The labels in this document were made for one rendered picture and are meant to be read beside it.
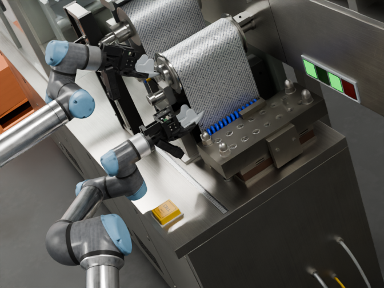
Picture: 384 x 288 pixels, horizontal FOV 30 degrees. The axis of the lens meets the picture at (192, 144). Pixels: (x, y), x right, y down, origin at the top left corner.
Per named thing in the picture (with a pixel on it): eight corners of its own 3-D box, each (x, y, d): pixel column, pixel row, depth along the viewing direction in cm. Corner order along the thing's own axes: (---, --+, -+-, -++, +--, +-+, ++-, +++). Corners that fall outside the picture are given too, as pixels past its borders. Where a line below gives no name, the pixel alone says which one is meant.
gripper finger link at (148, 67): (166, 62, 222) (139, 58, 217) (162, 80, 224) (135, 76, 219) (163, 59, 224) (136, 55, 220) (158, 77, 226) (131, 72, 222)
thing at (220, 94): (202, 134, 234) (183, 89, 224) (259, 98, 240) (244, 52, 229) (202, 135, 234) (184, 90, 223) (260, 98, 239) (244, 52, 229)
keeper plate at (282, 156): (274, 166, 227) (265, 139, 221) (299, 149, 230) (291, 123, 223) (279, 169, 225) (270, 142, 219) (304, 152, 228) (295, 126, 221)
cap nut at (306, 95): (299, 102, 229) (296, 90, 226) (308, 96, 230) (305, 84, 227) (306, 106, 226) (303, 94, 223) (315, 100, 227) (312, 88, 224)
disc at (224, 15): (228, 46, 241) (215, 8, 233) (230, 46, 242) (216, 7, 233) (251, 59, 230) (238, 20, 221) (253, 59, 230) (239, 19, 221)
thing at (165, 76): (170, 91, 226) (158, 76, 230) (175, 87, 227) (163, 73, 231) (167, 76, 220) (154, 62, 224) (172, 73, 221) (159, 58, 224)
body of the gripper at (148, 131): (178, 114, 222) (145, 134, 219) (187, 135, 227) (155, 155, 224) (167, 105, 228) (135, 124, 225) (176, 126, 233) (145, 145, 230)
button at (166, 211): (153, 215, 230) (151, 210, 228) (171, 203, 231) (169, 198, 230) (163, 226, 224) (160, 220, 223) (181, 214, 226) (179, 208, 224)
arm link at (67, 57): (41, 63, 211) (47, 35, 208) (76, 68, 216) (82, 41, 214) (50, 71, 204) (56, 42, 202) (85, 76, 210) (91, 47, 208)
